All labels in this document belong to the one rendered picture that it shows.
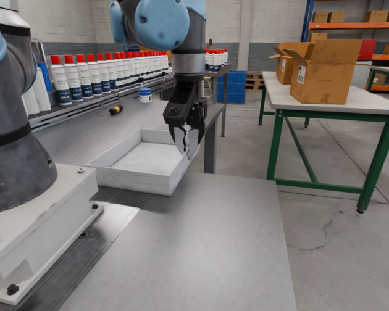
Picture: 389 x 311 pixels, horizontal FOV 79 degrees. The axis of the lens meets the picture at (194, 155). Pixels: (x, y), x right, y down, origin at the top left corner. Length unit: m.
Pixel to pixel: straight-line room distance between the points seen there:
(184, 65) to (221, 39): 7.48
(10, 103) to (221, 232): 0.37
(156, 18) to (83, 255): 0.36
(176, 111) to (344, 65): 1.40
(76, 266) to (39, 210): 0.10
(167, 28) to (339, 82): 1.50
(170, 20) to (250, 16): 7.58
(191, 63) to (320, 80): 1.28
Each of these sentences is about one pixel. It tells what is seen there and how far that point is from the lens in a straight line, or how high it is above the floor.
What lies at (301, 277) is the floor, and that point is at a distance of 1.54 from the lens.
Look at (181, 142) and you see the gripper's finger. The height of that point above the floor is 0.90.
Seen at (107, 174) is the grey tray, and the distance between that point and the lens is 0.57.
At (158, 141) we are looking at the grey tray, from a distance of 0.78.
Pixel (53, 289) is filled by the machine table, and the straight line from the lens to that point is 0.41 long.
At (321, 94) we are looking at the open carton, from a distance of 1.75.
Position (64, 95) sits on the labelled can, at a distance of 1.21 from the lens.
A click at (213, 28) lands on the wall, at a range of 8.05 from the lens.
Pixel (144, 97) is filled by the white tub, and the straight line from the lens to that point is 1.39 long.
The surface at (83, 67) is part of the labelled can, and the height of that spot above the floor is 1.03.
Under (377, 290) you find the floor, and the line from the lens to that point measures 1.66.
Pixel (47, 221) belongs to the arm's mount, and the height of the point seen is 0.90.
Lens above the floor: 1.12
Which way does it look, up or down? 25 degrees down
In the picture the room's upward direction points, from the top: straight up
